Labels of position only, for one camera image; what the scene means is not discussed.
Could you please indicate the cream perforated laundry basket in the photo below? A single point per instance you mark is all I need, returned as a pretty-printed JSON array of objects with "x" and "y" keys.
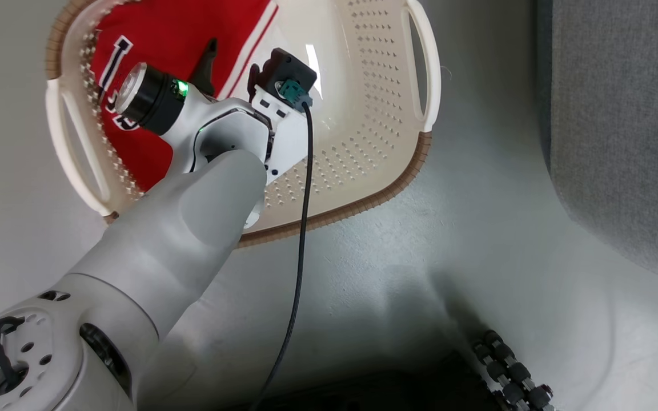
[{"x": 363, "y": 114}]

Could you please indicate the black roller wheel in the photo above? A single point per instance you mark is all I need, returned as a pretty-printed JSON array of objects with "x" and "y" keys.
[{"x": 509, "y": 371}]

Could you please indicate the dark wrist camera box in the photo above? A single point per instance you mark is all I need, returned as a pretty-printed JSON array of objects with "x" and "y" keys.
[{"x": 283, "y": 71}]

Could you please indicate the grey fabric surface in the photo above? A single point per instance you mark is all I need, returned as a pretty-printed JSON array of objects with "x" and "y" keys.
[{"x": 620, "y": 114}]

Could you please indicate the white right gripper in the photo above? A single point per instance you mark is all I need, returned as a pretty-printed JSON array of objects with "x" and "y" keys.
[{"x": 289, "y": 137}]

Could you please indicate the red jersey with white lettering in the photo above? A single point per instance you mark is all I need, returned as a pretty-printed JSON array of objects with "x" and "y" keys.
[{"x": 169, "y": 34}]

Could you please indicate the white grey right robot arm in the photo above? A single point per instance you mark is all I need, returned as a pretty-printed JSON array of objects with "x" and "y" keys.
[{"x": 163, "y": 240}]

